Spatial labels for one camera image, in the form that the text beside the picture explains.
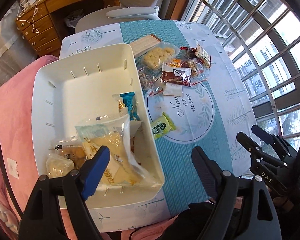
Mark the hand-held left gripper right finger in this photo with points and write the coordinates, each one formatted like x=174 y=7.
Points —
x=205 y=172

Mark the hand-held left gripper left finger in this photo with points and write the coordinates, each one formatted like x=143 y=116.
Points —
x=97 y=170

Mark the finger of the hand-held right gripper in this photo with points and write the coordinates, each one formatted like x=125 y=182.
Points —
x=248 y=143
x=263 y=133

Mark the orange cake packet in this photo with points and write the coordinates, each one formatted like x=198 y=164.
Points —
x=72 y=152

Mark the large yellow snack packet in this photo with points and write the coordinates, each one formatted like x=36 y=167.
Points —
x=115 y=142

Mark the clear packet of pale pastry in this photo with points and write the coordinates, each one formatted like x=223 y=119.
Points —
x=58 y=166

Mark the white red-marked snack packet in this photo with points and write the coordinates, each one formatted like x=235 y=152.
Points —
x=137 y=140

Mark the green pastry packet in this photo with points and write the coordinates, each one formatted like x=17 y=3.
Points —
x=162 y=127

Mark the blue candy packet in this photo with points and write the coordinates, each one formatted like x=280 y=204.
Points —
x=130 y=105

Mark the white plastic storage bin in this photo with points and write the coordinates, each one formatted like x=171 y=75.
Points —
x=90 y=85

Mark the orange label nut candy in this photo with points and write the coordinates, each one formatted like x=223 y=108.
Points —
x=187 y=66

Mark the dark red snack packet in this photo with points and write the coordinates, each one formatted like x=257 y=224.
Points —
x=176 y=76

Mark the clear packet of round biscuits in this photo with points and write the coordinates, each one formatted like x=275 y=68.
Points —
x=157 y=56

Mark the white cloth label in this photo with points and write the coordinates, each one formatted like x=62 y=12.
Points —
x=13 y=167

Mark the small white packet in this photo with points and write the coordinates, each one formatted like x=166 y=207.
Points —
x=172 y=90

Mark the clear twist-wrapped nut candy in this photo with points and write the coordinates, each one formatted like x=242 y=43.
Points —
x=145 y=78

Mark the beige wafer packet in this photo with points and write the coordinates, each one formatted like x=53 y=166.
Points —
x=145 y=43

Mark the wooden desk with drawers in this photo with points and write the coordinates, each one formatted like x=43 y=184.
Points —
x=40 y=27

